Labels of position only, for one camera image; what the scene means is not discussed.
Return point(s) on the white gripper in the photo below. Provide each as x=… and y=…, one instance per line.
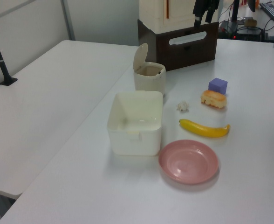
x=205, y=4

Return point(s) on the white paper ball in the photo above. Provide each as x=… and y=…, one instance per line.
x=182, y=106

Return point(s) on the white plastic storage box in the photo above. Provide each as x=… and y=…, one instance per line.
x=134, y=142

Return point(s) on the beige trash can with lid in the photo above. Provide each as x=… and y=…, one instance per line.
x=149, y=81

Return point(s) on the black monitor stand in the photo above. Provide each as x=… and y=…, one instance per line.
x=234, y=10

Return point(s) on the dark brown crate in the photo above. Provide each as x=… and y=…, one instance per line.
x=186, y=56

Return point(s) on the black device with red light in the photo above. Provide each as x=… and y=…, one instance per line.
x=246, y=32

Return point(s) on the small brown box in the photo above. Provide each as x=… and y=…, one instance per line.
x=250, y=22

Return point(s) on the black keyboard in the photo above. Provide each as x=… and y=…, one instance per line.
x=273, y=10

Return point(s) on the purple cube block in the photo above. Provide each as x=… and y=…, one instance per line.
x=218, y=86

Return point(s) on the toasted bread loaf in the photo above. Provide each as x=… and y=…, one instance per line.
x=214, y=99

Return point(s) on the yellow banana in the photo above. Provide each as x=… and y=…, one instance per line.
x=204, y=129

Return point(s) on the pink plastic plate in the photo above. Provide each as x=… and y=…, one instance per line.
x=188, y=162

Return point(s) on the black camera stand pole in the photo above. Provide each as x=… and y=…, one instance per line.
x=0, y=63

